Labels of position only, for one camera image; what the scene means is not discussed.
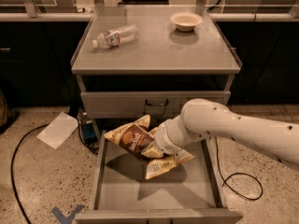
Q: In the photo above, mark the clear plastic water bottle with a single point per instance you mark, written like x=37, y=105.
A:
x=112, y=38

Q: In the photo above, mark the closed grey top drawer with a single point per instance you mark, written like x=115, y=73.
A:
x=134, y=104

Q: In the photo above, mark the beige paper bowl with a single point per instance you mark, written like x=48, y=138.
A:
x=185, y=21

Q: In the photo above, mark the blue power box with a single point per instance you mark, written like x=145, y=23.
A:
x=88, y=133

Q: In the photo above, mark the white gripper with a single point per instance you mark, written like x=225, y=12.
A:
x=162, y=139

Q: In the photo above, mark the brown chip bag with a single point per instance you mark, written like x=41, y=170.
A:
x=134, y=135

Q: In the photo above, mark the white paper sheet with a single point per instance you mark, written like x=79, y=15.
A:
x=58, y=130

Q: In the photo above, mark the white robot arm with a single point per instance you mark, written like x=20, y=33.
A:
x=200, y=119

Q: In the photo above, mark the grey drawer cabinet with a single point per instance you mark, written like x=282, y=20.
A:
x=162, y=58

